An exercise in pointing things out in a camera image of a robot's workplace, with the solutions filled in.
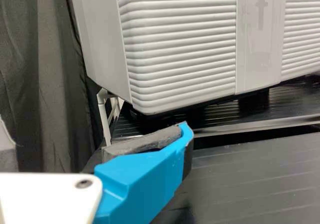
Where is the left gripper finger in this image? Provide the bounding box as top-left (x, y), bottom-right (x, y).
top-left (93, 121), bottom-right (195, 224)

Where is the white pipette stand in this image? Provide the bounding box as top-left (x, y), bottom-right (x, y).
top-left (95, 88), bottom-right (124, 146)

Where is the black platform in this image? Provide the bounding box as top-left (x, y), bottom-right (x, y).
top-left (108, 75), bottom-right (320, 140)
top-left (79, 131), bottom-right (320, 224)

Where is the white incubator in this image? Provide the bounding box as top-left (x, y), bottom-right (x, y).
top-left (65, 0), bottom-right (238, 115)

